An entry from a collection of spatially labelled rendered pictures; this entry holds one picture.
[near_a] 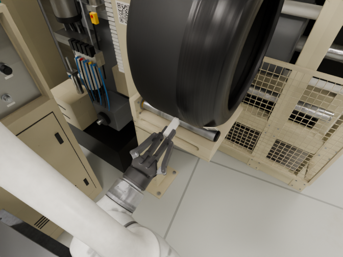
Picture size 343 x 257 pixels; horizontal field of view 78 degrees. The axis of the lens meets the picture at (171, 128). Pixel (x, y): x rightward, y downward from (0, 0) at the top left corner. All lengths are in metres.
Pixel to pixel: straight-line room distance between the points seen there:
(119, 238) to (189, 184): 1.32
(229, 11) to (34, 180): 0.44
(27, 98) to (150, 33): 0.69
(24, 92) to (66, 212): 0.76
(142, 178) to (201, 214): 1.06
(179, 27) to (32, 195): 0.40
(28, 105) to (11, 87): 0.10
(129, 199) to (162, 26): 0.42
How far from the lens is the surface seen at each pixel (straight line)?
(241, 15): 0.50
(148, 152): 0.62
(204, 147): 0.80
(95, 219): 0.38
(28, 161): 0.36
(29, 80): 1.05
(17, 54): 1.01
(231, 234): 1.60
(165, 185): 1.67
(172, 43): 0.50
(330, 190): 2.05
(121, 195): 0.57
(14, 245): 0.90
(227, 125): 0.98
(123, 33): 0.89
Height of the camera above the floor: 1.50
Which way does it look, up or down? 48 degrees down
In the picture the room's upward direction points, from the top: straight up
